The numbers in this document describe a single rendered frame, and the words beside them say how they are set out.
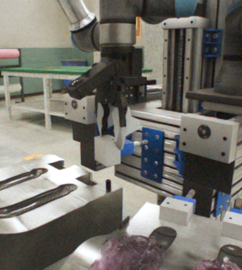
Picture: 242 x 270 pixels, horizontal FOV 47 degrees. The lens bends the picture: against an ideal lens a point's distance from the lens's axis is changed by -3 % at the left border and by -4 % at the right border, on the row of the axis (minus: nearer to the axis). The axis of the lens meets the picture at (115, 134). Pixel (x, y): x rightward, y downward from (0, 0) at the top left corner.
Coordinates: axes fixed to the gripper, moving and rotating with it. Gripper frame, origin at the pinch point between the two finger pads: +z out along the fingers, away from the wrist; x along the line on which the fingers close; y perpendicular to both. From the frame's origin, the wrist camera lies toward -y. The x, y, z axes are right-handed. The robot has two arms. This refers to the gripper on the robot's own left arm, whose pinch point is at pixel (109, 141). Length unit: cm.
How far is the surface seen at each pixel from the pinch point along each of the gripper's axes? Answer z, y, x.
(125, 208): 15.1, 1.5, -4.1
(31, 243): 9.2, -22.9, -12.7
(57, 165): 7.2, -8.2, 10.2
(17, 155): 15.0, -8.7, 44.2
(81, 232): 11.5, -13.6, -11.3
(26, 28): -85, 214, 713
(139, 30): -71, 413, 500
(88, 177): 7.0, -5.8, -0.4
